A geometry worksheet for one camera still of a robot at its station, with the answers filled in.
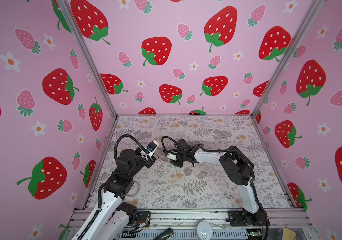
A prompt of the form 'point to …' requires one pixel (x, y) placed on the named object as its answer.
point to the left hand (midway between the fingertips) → (153, 145)
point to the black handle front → (165, 234)
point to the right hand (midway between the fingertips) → (170, 158)
